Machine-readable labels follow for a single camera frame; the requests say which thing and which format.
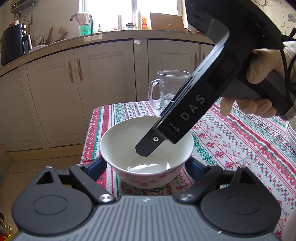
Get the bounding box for white bowl pink pattern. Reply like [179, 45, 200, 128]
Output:
[99, 116, 194, 189]

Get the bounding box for cream kitchen cabinets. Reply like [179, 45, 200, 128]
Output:
[1, 30, 214, 151]

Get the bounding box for patterned striped tablecloth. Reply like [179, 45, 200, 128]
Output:
[81, 100, 295, 240]

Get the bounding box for clear glass mug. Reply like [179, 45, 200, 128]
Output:
[148, 70, 191, 110]

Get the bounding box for cardboard box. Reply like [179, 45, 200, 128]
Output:
[150, 13, 186, 32]

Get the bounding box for green dish soap bottle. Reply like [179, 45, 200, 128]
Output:
[79, 13, 93, 36]

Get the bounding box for black air fryer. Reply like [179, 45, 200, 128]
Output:
[1, 24, 32, 66]

